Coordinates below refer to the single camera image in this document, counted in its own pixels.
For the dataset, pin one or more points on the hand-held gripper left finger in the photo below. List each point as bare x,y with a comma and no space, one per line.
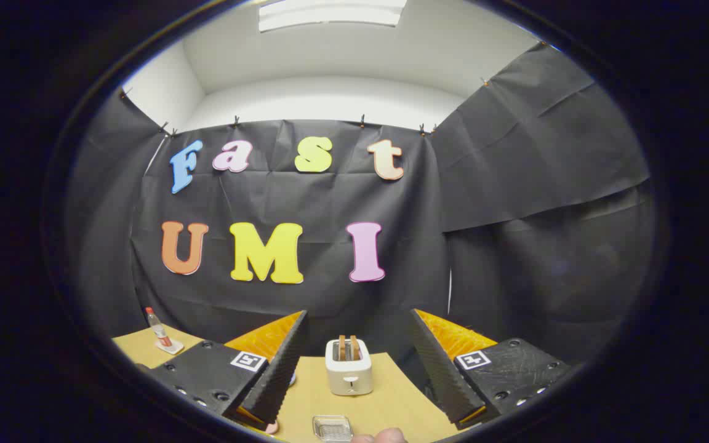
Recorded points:
268,387

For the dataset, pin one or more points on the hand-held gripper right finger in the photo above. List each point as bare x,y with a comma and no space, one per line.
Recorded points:
444,381

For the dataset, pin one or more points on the pink plate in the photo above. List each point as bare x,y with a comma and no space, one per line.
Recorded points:
272,427

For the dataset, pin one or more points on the white toaster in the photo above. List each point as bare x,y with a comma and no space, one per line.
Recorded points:
348,375

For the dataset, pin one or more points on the toast slice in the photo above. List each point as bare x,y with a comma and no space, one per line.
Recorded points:
341,349
354,349

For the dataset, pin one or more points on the small white square coaster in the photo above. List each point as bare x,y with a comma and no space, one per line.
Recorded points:
171,348

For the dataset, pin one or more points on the plastic bottle with red cap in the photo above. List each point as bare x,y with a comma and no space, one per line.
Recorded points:
159,329

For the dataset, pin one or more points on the ceiling light panel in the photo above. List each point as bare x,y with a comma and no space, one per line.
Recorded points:
330,12

